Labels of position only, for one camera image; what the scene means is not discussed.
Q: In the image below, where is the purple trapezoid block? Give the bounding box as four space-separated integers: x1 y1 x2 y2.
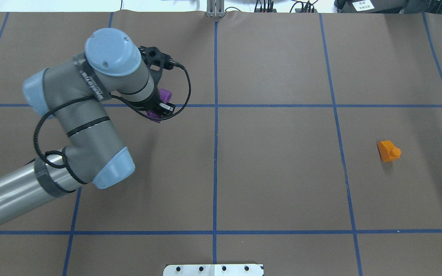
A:
146 89 172 123

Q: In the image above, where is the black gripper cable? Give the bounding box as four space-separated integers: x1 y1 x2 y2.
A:
33 61 192 170

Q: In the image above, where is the orange trapezoid block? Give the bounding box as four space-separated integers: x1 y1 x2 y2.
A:
377 140 402 163

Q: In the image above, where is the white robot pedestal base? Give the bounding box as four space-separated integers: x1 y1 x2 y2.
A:
163 264 265 276

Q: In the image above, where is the aluminium frame post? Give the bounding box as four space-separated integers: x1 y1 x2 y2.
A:
206 0 226 18

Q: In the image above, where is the black gripper arm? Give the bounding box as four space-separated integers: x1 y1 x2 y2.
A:
138 46 176 115

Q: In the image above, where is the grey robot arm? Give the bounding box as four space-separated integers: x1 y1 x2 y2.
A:
0 28 185 226

